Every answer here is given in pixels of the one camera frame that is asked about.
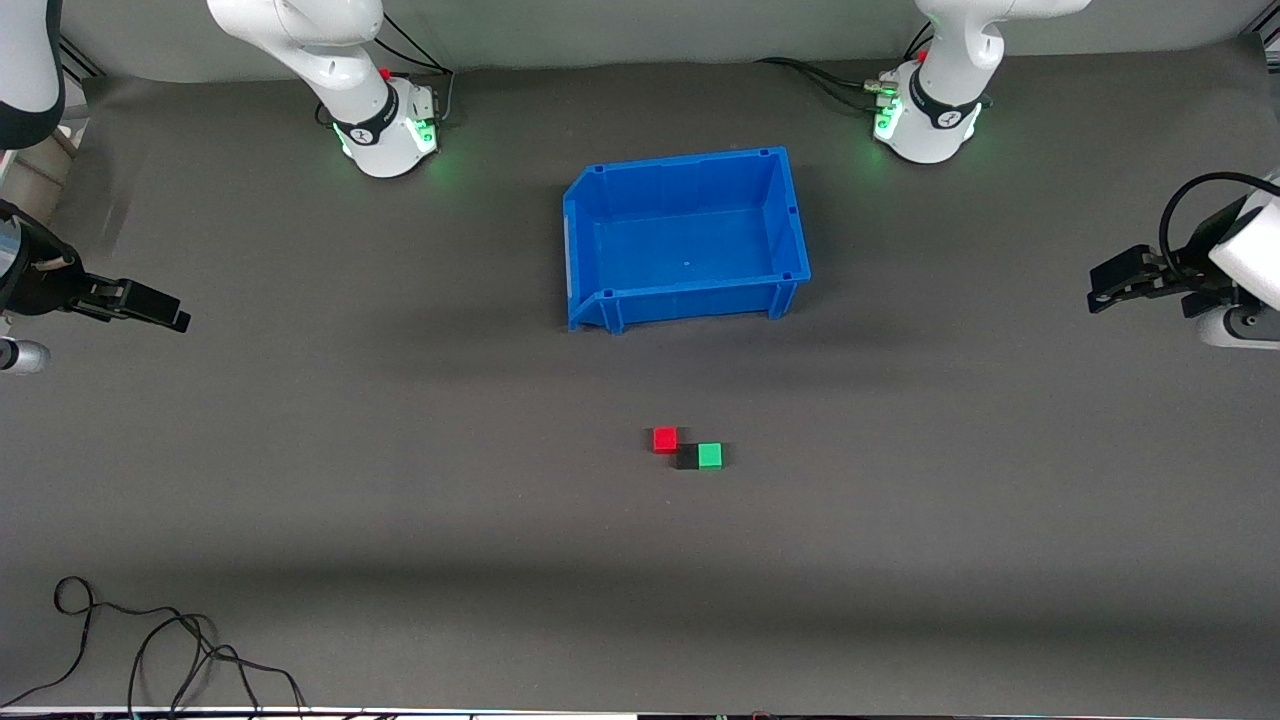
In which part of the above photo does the beige plastic crate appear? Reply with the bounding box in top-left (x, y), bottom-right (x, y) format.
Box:
top-left (0, 115), bottom-right (89, 206)

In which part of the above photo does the blue plastic storage bin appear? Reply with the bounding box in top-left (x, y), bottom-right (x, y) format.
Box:
top-left (562, 146), bottom-right (812, 335)

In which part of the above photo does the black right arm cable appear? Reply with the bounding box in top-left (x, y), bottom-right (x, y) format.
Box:
top-left (0, 198), bottom-right (77, 269)

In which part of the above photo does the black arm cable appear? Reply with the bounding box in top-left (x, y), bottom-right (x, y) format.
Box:
top-left (1158, 171), bottom-right (1279, 283)
top-left (0, 198), bottom-right (77, 269)

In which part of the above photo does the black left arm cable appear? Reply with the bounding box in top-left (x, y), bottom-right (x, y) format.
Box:
top-left (1158, 171), bottom-right (1279, 283)

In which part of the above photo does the black looped table cable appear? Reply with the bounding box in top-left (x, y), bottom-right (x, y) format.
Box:
top-left (0, 576), bottom-right (217, 707)

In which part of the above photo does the black left base cable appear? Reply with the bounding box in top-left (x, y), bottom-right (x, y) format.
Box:
top-left (754, 56), bottom-right (903, 112)

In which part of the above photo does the black base cable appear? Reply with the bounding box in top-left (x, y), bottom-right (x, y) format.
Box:
top-left (368, 14), bottom-right (457, 127)
top-left (754, 56), bottom-right (903, 112)

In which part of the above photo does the black right base cable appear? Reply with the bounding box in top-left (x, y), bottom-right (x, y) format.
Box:
top-left (368, 14), bottom-right (457, 127)

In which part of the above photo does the black tangled table cable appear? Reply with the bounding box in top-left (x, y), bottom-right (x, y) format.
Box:
top-left (127, 612), bottom-right (307, 720)

